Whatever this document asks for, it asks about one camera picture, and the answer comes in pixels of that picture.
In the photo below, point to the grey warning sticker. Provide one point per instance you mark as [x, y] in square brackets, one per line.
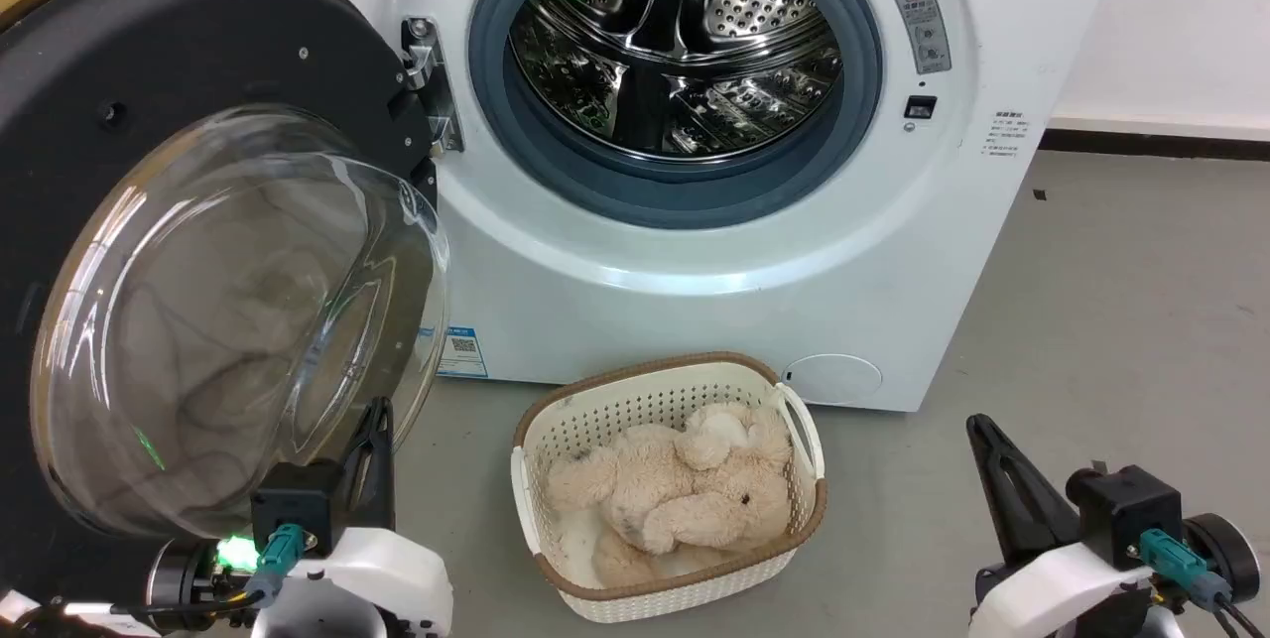
[923, 28]

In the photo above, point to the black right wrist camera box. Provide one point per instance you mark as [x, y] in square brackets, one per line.
[1126, 509]

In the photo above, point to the white front-load washing machine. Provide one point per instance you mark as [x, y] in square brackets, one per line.
[695, 306]

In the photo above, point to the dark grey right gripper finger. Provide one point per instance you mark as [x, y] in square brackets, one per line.
[1017, 494]

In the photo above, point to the beige plush toy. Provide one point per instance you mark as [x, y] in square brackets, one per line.
[685, 504]

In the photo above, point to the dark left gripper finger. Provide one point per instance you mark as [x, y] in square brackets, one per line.
[352, 489]
[380, 469]

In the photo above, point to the black round washer door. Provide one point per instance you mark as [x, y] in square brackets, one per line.
[149, 43]

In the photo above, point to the black door latch socket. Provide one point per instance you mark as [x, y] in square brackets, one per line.
[921, 107]

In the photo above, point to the round white filter cover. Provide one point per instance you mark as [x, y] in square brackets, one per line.
[833, 380]

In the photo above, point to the cream plastic laundry basket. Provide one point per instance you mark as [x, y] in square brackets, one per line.
[635, 402]

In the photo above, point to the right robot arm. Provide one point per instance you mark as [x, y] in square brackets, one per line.
[1225, 559]

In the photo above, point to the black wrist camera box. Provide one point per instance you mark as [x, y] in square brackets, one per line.
[1126, 509]
[296, 499]

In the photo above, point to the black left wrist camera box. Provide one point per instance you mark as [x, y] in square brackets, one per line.
[296, 499]

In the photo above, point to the grey rubber door gasket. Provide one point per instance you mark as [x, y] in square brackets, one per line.
[695, 197]

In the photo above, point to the dark baseboard strip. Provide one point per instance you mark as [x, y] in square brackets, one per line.
[1151, 144]

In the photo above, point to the metal door hinge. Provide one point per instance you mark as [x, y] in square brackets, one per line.
[438, 94]

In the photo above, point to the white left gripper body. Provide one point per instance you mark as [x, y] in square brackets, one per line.
[382, 578]

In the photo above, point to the small printed text label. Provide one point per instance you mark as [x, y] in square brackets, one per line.
[1006, 134]

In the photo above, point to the blue QR code sticker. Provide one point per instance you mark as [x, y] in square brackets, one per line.
[463, 352]

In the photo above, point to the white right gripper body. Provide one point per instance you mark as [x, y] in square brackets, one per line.
[1057, 593]

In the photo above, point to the stainless steel washer drum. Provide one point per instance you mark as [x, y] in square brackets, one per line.
[759, 3]

